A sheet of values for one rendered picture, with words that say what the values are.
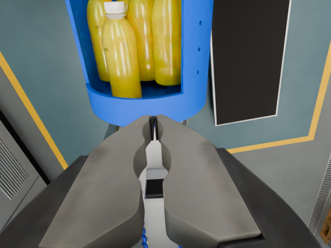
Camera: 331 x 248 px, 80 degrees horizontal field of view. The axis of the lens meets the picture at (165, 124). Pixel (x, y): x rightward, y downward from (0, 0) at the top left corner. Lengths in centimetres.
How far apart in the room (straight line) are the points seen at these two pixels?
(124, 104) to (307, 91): 189
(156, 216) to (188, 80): 87
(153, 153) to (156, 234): 59
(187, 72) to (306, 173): 252
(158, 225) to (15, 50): 157
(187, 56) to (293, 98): 177
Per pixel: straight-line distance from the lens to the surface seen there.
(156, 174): 86
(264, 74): 168
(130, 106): 37
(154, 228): 123
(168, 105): 38
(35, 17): 177
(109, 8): 44
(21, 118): 216
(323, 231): 393
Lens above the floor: 157
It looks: 59 degrees down
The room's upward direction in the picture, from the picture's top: 176 degrees clockwise
